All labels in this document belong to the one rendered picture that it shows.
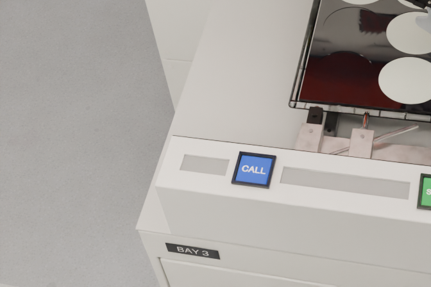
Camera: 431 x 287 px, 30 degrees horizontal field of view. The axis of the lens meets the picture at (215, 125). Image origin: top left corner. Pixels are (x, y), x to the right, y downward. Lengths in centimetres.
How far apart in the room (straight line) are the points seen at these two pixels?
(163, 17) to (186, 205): 72
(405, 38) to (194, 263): 52
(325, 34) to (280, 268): 41
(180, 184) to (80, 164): 131
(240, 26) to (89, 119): 110
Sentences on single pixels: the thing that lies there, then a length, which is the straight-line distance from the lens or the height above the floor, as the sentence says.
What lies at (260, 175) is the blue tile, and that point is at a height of 96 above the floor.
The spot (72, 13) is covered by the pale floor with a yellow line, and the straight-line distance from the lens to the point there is 292.
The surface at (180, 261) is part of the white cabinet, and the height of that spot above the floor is 73.
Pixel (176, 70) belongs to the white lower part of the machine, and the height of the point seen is 48.
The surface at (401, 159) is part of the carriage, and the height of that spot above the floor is 88.
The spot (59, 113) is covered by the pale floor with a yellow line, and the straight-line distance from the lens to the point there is 262.
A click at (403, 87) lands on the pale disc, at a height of 90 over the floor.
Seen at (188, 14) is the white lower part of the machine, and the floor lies 68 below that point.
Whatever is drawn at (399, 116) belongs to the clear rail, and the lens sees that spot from 130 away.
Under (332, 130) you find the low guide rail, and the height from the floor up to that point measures 85.
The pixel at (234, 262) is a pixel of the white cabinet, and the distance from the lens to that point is 133.
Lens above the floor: 192
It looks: 51 degrees down
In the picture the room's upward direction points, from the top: 12 degrees counter-clockwise
